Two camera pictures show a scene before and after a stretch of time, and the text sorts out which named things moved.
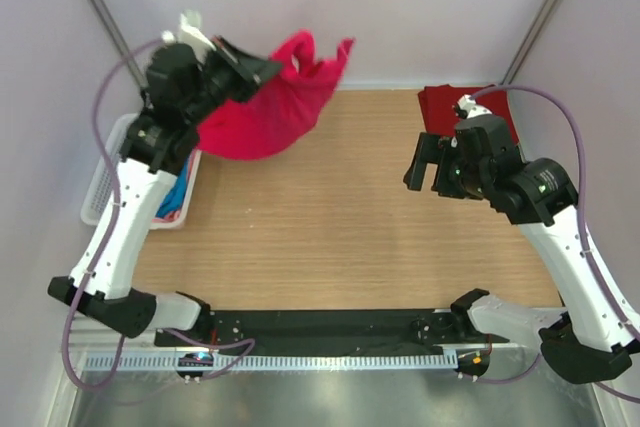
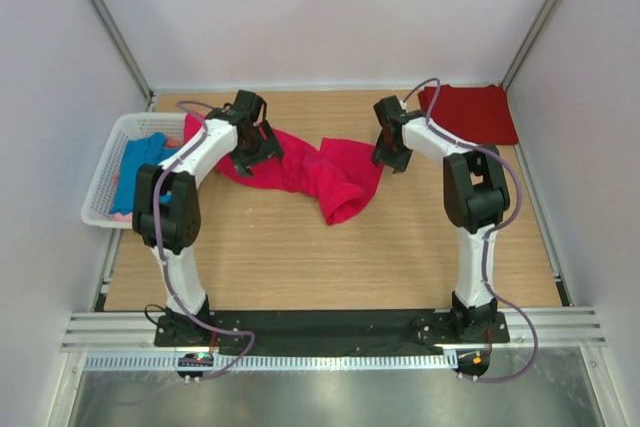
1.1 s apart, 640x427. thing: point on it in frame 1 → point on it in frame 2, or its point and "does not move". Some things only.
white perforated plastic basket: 100,197 does not move
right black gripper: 435,149 → 399,163
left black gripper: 248,71 → 269,148
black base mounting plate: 337,330 does not move
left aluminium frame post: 103,12 does not move
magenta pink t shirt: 275,113 → 337,175
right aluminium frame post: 547,14 does not move
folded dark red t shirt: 438,113 does not move
